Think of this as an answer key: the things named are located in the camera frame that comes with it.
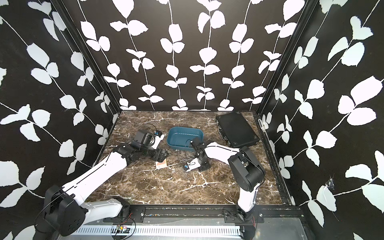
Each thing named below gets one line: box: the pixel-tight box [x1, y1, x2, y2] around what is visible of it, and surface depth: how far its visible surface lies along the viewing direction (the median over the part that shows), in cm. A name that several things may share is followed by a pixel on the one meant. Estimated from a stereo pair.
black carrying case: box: [215, 111, 260, 147], surface depth 109 cm
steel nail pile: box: [185, 153, 196, 160], surface depth 97 cm
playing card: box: [155, 158, 167, 170], surface depth 92 cm
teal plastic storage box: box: [166, 126, 205, 152], surface depth 108 cm
